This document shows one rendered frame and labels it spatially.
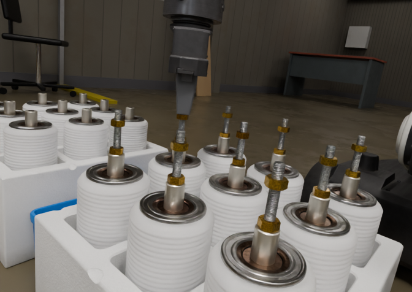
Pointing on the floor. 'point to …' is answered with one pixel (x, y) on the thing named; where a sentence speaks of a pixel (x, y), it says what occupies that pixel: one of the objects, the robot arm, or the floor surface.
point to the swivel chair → (13, 7)
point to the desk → (335, 73)
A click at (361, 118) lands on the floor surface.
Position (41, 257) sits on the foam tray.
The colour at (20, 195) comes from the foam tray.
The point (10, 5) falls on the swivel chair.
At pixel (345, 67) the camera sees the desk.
